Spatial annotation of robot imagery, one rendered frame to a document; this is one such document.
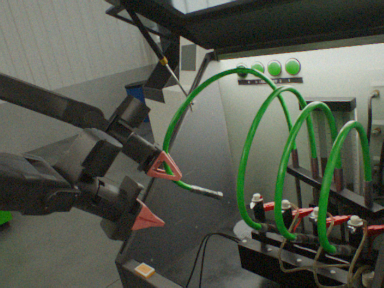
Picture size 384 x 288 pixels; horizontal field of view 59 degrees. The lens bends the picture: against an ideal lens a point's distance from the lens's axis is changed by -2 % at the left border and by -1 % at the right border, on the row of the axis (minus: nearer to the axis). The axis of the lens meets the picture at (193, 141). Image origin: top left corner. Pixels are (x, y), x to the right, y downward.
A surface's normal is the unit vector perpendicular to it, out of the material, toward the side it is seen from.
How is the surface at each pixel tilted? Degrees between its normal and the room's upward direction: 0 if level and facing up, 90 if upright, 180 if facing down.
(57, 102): 74
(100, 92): 90
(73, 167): 59
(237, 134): 90
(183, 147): 90
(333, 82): 90
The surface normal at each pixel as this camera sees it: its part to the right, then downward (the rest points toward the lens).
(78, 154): -0.33, -0.25
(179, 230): 0.70, 0.08
